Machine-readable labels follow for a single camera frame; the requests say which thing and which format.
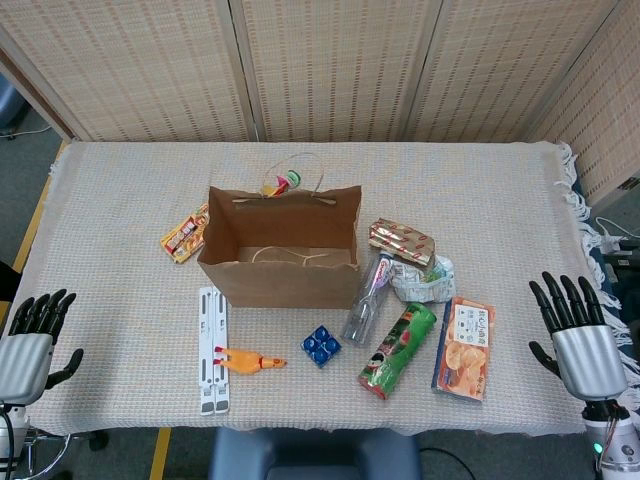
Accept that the white folding laptop stand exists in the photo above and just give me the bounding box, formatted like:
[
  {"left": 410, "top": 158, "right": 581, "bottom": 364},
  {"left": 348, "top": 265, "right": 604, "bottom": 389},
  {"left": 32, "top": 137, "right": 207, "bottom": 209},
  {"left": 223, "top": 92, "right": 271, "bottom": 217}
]
[{"left": 198, "top": 286, "right": 231, "bottom": 417}]

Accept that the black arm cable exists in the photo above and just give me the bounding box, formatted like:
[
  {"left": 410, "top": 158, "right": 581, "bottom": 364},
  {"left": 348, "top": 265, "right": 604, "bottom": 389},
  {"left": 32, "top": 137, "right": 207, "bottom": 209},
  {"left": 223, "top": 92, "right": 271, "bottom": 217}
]
[{"left": 418, "top": 446, "right": 475, "bottom": 480}]

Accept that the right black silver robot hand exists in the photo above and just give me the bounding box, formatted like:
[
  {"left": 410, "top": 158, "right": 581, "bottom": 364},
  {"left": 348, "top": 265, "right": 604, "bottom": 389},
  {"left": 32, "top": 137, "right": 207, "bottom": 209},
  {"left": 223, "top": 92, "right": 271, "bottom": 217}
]
[{"left": 528, "top": 271, "right": 629, "bottom": 401}]

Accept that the brown paper bag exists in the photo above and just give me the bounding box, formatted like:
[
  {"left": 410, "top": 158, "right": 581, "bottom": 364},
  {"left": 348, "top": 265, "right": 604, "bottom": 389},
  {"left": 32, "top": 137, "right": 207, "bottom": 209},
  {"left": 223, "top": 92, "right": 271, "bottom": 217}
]
[{"left": 196, "top": 152, "right": 363, "bottom": 310}]

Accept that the yellow rubber chicken toy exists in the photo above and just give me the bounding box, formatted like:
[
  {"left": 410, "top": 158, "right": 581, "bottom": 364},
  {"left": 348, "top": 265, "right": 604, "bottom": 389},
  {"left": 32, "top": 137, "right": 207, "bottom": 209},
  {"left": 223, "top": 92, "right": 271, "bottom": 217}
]
[{"left": 213, "top": 344, "right": 290, "bottom": 377}]

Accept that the woven folding screen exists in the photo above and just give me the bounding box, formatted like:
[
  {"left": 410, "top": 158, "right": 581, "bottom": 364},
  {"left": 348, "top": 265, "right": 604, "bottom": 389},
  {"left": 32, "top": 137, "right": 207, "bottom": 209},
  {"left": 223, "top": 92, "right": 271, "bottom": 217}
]
[{"left": 0, "top": 0, "right": 640, "bottom": 207}]

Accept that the green pink small toy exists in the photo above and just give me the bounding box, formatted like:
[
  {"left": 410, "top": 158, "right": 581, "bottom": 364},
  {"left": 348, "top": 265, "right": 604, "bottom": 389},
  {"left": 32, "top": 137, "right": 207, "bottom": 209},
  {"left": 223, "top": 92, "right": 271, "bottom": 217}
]
[{"left": 262, "top": 169, "right": 304, "bottom": 199}]

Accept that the gold red packet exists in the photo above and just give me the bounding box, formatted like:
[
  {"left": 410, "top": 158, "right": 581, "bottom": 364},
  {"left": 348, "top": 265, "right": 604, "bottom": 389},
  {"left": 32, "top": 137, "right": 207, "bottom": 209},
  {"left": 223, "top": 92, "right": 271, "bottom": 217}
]
[{"left": 368, "top": 217, "right": 437, "bottom": 267}]

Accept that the blue building block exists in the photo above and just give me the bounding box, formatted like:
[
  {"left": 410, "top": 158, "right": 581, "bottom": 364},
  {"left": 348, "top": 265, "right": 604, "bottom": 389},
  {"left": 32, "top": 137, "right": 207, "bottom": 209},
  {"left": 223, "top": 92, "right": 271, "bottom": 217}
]
[{"left": 300, "top": 323, "right": 343, "bottom": 370}]

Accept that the blue-orange snack box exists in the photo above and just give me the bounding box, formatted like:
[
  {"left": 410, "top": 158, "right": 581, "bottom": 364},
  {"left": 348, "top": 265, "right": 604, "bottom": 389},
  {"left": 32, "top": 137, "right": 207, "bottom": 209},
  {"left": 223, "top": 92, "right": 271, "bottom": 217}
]
[{"left": 430, "top": 296, "right": 497, "bottom": 405}]

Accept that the blue grey office chair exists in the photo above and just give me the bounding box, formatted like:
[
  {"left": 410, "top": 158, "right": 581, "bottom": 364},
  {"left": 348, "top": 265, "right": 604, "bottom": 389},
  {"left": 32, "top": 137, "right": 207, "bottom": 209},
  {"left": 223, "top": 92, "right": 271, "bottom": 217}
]
[{"left": 0, "top": 72, "right": 27, "bottom": 140}]

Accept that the black metal wheeled base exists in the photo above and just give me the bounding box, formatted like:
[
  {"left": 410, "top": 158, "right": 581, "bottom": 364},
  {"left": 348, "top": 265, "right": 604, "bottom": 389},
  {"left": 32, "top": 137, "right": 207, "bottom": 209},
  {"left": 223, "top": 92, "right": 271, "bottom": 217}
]
[{"left": 19, "top": 429, "right": 110, "bottom": 480}]

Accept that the transparent plastic bottle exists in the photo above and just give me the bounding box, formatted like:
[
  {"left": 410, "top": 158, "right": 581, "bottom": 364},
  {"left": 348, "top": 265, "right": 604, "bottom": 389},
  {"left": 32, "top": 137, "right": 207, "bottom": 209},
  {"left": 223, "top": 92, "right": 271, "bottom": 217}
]
[{"left": 341, "top": 251, "right": 396, "bottom": 346}]

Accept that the yellow candy packet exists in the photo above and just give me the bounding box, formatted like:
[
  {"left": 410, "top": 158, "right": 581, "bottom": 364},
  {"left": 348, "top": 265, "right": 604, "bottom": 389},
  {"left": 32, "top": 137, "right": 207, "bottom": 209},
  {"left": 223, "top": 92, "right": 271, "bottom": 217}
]
[{"left": 159, "top": 202, "right": 211, "bottom": 265}]

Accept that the white power strip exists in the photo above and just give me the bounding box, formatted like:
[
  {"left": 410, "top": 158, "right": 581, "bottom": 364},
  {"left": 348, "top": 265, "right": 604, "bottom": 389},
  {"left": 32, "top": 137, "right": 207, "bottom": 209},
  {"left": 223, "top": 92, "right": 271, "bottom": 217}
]
[{"left": 593, "top": 216, "right": 640, "bottom": 264}]

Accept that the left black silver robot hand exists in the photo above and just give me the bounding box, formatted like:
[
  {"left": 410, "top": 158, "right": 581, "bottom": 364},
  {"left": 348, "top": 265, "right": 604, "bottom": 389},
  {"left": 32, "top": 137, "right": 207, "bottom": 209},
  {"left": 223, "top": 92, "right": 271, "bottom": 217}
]
[{"left": 0, "top": 288, "right": 85, "bottom": 405}]

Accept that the white green packet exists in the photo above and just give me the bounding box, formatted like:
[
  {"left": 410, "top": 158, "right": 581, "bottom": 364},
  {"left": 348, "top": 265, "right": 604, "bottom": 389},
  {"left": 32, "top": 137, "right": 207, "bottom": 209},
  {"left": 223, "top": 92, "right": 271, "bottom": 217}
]
[{"left": 389, "top": 253, "right": 457, "bottom": 305}]

